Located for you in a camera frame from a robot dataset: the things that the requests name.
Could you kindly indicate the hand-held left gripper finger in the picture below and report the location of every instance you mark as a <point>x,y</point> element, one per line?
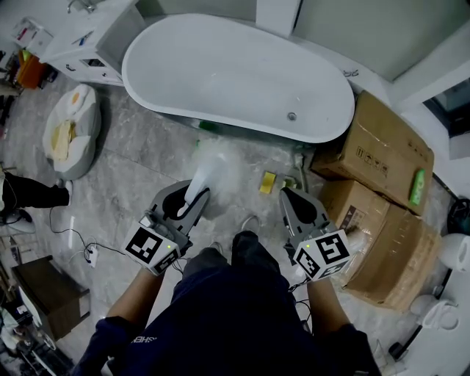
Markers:
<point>161,198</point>
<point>194,216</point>

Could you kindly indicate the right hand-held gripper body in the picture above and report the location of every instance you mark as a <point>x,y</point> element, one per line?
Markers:
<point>323,257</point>

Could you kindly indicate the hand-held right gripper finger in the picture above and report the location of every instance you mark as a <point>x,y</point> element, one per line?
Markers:
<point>312,207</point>
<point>287,213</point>

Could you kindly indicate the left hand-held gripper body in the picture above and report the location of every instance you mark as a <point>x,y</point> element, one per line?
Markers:
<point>147,247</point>

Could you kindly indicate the white cloth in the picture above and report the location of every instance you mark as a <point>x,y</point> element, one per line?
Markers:
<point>207,172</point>

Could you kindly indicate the white and green bathtub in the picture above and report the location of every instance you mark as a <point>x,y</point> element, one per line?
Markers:
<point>227,73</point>

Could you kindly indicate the person's right forearm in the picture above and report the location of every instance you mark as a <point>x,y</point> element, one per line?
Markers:
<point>327,308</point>

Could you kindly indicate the person's left forearm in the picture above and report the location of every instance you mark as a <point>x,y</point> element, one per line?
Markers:
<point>137,293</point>

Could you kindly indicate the pale green cup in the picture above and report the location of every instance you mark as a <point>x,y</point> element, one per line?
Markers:
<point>290,182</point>

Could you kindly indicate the yellow sponge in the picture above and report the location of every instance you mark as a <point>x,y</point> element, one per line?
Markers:
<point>268,182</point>

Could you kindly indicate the person's right shoe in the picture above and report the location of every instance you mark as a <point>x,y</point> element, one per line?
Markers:
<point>251,223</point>

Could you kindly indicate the person's shoe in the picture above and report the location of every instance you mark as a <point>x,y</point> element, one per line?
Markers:
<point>216,247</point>
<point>251,223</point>

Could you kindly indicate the person's left shoe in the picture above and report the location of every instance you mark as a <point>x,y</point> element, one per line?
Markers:
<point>216,247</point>

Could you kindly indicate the white power strip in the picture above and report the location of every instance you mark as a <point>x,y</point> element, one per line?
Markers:
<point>93,257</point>

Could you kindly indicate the person's dark trousers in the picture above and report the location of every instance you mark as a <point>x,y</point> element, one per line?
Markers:
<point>249,257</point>

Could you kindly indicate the plastic-wrapped cardboard box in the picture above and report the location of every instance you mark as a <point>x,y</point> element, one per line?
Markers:
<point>400,257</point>

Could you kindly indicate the plain cardboard box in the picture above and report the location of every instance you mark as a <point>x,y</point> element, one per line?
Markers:
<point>378,147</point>

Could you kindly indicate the white bean bag chair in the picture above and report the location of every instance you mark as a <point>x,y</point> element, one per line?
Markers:
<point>81,147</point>

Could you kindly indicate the dark wooden cabinet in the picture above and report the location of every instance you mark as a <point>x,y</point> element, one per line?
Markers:
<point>55,293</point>

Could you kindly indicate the flat green bottle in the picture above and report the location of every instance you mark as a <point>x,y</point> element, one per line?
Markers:
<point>418,187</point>

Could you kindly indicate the pale yellow cloth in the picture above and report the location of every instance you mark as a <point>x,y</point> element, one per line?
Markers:
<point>62,139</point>

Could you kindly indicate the person's dark blue shirt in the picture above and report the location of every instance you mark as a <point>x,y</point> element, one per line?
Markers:
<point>227,330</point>

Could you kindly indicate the fried egg cushion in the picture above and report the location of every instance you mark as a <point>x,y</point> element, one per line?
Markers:
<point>78,100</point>

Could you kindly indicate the white toilet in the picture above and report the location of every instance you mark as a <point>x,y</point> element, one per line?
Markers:
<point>438,316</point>

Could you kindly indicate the white round container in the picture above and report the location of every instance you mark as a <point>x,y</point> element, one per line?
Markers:
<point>457,251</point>

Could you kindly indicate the black and red tool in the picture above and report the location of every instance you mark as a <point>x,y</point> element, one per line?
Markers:
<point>460,216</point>

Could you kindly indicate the white vanity cabinet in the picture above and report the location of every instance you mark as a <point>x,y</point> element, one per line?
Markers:
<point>92,47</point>

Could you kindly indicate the dark glass window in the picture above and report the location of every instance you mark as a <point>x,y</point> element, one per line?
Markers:
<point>451,106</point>

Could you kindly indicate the orange storage box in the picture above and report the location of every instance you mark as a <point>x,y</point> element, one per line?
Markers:
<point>31,71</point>

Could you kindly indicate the white water dispenser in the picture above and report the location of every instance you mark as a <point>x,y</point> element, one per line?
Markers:
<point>33,36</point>

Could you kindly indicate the metal basin faucet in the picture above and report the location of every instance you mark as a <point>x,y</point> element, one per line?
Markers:
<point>82,5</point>

